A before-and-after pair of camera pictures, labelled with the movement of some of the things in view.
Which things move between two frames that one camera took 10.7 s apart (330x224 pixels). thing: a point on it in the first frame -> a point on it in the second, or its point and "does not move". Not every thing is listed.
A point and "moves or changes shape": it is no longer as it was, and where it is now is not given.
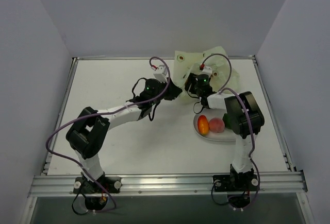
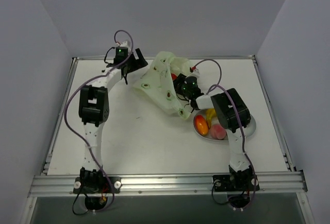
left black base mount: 96,198 does not move
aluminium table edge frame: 256,64 does not move
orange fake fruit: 203,125 does not move
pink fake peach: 216,124 moves or changes shape
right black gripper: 191,83 -> 179,83
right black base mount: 238,186 does not move
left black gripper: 171,91 -> 134,62
